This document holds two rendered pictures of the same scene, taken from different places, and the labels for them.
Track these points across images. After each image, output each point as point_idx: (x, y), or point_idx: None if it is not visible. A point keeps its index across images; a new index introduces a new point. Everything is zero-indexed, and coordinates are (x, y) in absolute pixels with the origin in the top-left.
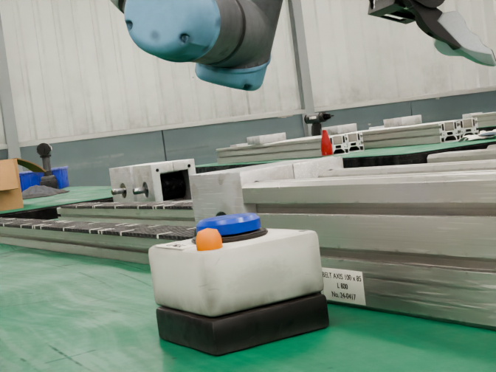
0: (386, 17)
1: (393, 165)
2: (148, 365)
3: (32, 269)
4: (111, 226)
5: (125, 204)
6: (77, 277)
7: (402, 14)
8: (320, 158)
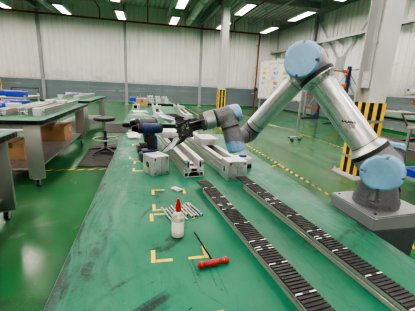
0: (187, 137)
1: (217, 155)
2: (251, 165)
3: (299, 209)
4: (276, 202)
5: (307, 289)
6: (276, 194)
7: (183, 137)
8: (224, 158)
